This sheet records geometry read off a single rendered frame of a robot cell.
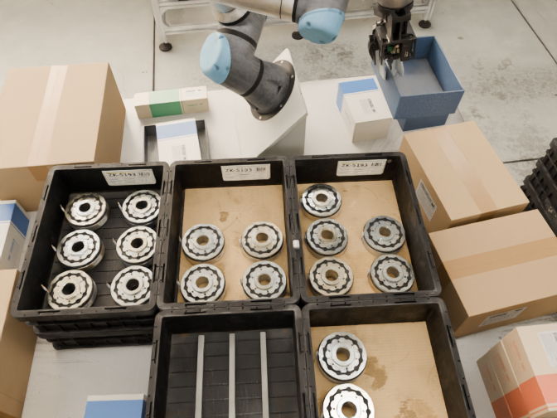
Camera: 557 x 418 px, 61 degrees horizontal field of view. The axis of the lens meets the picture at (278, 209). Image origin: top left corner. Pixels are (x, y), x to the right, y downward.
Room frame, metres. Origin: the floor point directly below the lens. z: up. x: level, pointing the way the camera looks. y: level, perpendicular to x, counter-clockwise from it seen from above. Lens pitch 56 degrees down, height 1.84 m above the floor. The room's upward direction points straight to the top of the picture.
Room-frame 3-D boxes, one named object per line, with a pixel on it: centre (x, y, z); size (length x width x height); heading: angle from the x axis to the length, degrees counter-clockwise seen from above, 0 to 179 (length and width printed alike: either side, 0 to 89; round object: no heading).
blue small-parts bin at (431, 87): (0.88, -0.32, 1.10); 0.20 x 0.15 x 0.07; 9
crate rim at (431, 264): (0.59, -0.19, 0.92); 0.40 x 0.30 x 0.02; 3
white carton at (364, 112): (1.14, -0.28, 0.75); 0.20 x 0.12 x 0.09; 12
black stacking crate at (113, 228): (0.56, 0.41, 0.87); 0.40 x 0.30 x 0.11; 3
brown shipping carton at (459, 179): (0.80, -0.50, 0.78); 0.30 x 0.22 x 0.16; 15
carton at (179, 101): (1.19, 0.36, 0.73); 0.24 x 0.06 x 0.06; 99
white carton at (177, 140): (0.94, 0.30, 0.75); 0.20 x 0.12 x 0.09; 12
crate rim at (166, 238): (0.57, 0.11, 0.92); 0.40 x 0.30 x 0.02; 3
